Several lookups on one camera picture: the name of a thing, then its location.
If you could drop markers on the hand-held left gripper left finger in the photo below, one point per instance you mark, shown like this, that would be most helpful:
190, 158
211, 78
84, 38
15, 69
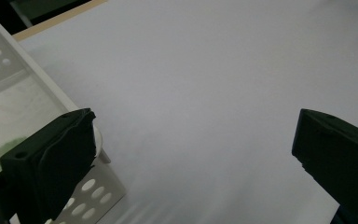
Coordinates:
52, 168

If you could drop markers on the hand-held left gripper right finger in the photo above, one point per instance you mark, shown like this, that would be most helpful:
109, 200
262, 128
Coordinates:
338, 149

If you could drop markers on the white perforated plastic tray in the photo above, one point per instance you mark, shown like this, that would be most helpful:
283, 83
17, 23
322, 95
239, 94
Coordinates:
15, 93

